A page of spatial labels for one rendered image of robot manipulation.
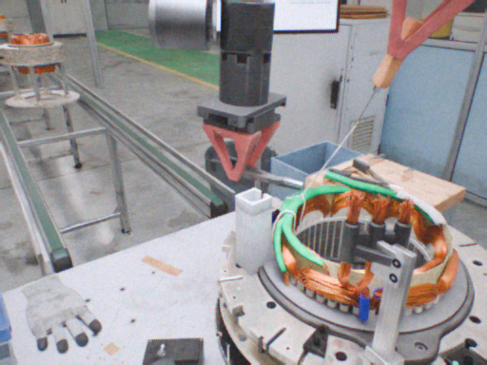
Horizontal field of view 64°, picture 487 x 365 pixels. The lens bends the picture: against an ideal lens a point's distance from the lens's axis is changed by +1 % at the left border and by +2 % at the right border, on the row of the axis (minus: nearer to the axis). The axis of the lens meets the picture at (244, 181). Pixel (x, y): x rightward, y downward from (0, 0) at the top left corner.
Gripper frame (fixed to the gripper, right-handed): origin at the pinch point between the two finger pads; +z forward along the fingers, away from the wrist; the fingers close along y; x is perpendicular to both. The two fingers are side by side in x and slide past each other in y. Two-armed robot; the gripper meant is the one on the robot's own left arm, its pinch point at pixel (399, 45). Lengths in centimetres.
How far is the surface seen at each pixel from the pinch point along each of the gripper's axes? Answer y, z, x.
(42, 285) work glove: -3, 74, -43
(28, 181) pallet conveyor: -44, 97, -89
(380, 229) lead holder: 13.7, 8.9, 4.4
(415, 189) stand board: -25.8, 25.2, 15.4
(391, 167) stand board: -33.9, 27.3, 11.6
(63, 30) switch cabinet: -922, 513, -859
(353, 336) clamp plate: 13.4, 20.8, 8.0
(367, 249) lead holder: 14.3, 10.6, 4.3
